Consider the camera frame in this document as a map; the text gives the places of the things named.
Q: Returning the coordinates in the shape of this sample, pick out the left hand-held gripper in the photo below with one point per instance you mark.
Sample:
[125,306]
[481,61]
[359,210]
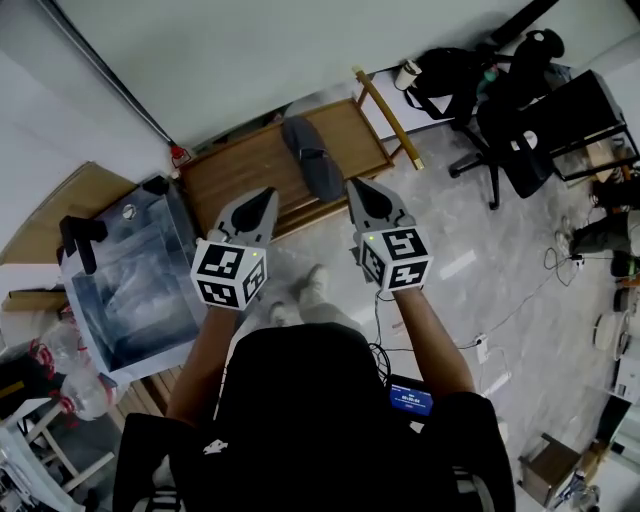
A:
[225,270]

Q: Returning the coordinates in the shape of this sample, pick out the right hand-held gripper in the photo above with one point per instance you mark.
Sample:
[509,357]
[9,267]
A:
[395,260]

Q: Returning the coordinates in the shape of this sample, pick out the dark grey slipper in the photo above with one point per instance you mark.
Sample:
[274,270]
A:
[315,160]

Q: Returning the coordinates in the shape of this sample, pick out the person's left forearm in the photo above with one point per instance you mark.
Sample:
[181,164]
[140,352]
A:
[202,360]

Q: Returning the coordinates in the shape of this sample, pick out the person's right forearm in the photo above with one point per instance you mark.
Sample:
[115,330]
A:
[435,340]

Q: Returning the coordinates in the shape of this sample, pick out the wooden shelf cart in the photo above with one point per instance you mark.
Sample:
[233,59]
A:
[235,170]

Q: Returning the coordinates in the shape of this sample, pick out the person's right shoe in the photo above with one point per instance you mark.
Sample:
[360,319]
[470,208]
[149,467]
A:
[315,280]

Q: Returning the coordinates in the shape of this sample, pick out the person's shoe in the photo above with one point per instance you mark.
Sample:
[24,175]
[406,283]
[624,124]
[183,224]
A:
[315,280]
[278,312]

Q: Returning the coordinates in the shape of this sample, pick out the red-capped bottle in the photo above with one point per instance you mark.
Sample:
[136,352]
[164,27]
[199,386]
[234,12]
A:
[179,157]

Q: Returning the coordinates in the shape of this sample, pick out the person's left shoe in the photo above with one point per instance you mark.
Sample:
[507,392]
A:
[278,312]

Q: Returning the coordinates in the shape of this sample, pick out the person's pale trousers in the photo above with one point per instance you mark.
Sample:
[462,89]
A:
[325,310]

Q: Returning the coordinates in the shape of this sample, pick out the white cup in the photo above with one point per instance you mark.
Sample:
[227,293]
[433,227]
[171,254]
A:
[407,75]

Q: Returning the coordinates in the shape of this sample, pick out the black backpack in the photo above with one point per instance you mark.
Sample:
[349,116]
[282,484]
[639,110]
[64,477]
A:
[450,80]

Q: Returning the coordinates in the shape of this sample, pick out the black office chair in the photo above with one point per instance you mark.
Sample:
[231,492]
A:
[520,145]

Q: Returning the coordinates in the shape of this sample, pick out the white power strip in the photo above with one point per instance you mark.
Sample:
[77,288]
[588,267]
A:
[482,350]

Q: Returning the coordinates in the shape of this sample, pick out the green bottle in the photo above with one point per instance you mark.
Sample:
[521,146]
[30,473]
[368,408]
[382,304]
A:
[490,75]

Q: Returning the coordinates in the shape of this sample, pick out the black device blue screen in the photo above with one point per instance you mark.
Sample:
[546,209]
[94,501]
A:
[411,397]

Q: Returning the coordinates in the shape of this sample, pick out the brown cardboard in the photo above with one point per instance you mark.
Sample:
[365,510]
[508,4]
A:
[55,215]

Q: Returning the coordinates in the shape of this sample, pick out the person's black shirt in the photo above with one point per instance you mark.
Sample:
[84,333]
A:
[310,410]

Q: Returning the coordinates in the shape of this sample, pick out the heap of clear plastic jugs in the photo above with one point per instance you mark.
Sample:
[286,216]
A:
[75,370]

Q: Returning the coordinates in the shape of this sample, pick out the black leaning strip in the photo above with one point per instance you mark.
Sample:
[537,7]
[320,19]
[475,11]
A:
[520,22]

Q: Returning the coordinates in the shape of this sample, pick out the white round appliance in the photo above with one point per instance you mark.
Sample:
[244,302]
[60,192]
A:
[612,335]

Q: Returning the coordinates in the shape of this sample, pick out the dark wooden side table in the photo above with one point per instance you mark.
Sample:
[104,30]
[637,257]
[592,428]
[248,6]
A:
[547,465]

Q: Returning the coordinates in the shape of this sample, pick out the black corrugated wall conduit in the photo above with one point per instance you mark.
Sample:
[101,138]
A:
[110,85]

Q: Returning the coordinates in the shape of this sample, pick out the white stool frame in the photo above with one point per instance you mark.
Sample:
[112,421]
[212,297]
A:
[45,450]

